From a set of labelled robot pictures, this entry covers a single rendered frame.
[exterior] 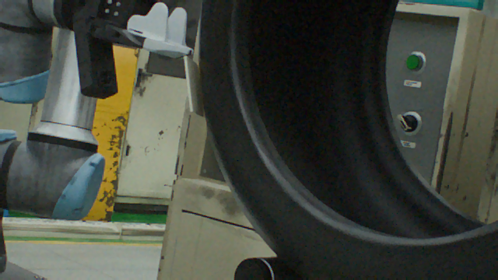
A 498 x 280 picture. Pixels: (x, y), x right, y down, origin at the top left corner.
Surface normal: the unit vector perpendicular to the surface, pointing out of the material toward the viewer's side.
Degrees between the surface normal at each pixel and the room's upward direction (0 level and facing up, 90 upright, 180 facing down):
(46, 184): 89
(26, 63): 101
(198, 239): 90
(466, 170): 90
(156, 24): 90
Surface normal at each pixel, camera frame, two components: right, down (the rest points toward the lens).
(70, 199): -0.07, 0.29
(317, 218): -0.66, 0.11
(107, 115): 0.66, 0.17
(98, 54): 0.75, -0.27
